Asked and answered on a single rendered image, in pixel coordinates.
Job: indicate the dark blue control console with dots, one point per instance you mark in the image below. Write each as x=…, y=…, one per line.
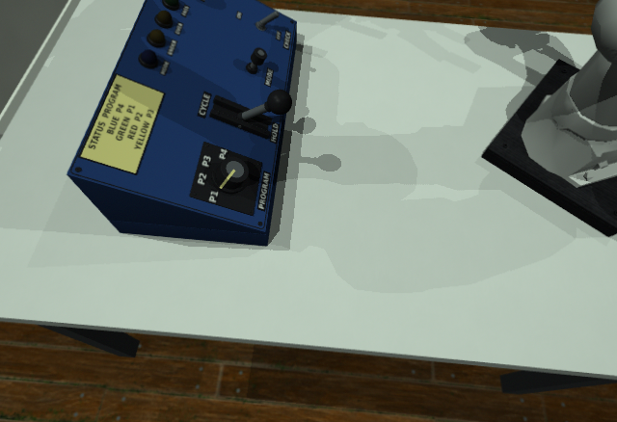
x=162, y=153

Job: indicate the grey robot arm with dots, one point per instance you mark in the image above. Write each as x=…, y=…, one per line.
x=574, y=133

